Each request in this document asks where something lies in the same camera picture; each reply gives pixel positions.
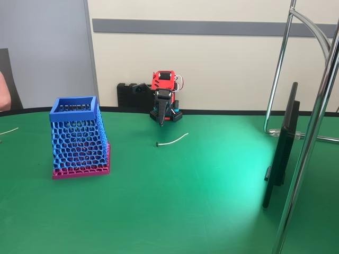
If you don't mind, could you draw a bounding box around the white cable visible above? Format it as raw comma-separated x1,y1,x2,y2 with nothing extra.
155,132,190,147
0,127,20,136

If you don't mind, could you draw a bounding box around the chrome tube stand frame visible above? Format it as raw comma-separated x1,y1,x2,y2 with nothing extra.
263,0,339,254

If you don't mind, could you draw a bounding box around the gray wall rail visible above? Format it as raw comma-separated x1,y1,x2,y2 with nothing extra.
92,18,339,38

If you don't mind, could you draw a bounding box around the clear plastic clip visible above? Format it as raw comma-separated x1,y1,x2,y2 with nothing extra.
269,129,305,140

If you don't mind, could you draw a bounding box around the black monitor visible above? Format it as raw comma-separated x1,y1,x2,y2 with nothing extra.
262,81,301,210

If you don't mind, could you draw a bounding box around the small camera board black bracket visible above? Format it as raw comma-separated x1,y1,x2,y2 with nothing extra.
132,82,152,95

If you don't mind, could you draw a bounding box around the black perforated arm base plate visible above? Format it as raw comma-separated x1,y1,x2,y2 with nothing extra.
149,108,184,123

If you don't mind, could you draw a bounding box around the blue and pink mesh basket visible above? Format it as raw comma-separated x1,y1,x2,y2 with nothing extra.
49,95,111,180

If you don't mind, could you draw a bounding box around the black ribbed box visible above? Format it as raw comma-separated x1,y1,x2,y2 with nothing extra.
117,83,156,108

